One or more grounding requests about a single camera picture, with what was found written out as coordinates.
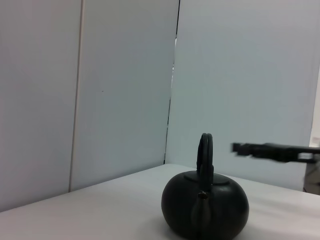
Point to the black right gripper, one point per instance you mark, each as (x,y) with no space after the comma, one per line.
(290,152)

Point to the black round teapot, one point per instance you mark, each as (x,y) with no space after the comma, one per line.
(205,205)

